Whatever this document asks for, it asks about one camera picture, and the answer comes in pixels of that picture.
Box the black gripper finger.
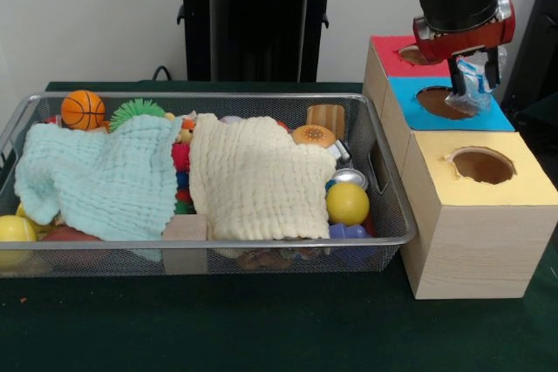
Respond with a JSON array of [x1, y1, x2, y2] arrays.
[[448, 57, 466, 97], [486, 46, 501, 89]]

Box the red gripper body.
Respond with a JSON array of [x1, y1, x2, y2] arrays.
[[412, 0, 516, 64]]

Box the clear plastic packet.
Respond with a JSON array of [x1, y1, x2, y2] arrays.
[[444, 47, 509, 112]]

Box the cream waffle cloth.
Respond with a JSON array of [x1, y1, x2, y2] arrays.
[[187, 112, 337, 242]]

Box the silver mesh bin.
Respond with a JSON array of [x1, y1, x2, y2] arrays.
[[0, 91, 418, 278]]

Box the wooden box with three holes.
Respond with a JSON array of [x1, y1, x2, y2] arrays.
[[361, 35, 558, 301]]

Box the dark green table cloth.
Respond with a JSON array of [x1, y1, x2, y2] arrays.
[[0, 79, 558, 372], [518, 92, 558, 129]]

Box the round silver tin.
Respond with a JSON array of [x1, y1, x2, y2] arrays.
[[330, 167, 370, 193]]

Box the toy burger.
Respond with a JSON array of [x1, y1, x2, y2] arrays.
[[290, 124, 337, 147]]

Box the yellow plastic ball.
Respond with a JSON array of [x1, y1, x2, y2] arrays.
[[325, 181, 371, 227], [0, 213, 38, 243]]

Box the plain wooden block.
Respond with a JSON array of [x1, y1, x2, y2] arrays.
[[161, 213, 208, 275]]

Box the green spiky ball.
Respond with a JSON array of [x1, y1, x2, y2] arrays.
[[108, 99, 167, 132]]

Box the mint waffle cloth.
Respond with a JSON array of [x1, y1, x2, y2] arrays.
[[13, 117, 184, 242]]

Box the orange toy basketball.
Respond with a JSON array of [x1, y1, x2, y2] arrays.
[[60, 90, 107, 132]]

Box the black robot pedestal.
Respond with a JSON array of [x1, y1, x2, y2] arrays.
[[167, 0, 352, 83]]

